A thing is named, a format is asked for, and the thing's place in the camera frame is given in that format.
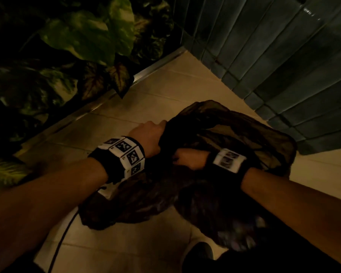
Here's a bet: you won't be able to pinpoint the person's left hand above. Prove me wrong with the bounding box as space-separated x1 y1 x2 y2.
128 120 168 159

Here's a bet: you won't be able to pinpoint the person's right hand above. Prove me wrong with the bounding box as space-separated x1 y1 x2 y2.
172 148 211 171

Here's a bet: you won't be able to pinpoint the dark translucent plastic bag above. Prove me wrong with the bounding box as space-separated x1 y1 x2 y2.
78 100 298 252

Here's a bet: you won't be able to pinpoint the person's left forearm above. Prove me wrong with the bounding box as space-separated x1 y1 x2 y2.
0 157 109 273

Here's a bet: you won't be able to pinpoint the person's right forearm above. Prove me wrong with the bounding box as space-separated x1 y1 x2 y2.
241 168 341 270

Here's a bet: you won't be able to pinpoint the left wristband with marker tags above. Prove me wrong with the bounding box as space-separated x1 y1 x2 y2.
88 136 145 199

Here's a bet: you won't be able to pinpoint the wristband with marker tags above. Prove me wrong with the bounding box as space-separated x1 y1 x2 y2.
206 148 255 188
88 136 145 199

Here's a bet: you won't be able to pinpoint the right wristband with marker tags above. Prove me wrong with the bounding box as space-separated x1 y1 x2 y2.
206 148 255 188

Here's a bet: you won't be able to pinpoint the metal floor edge strip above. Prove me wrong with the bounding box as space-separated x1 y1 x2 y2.
17 46 187 151

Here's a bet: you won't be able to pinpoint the person's black shoe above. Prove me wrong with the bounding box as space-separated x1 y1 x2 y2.
182 242 214 273

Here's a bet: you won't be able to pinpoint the green leafy plant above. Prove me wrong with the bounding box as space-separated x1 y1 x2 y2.
0 0 185 196

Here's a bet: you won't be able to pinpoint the person's dark trousers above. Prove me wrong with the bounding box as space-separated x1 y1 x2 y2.
185 222 341 273

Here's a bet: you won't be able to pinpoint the black cable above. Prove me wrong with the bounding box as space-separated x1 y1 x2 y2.
47 210 79 273

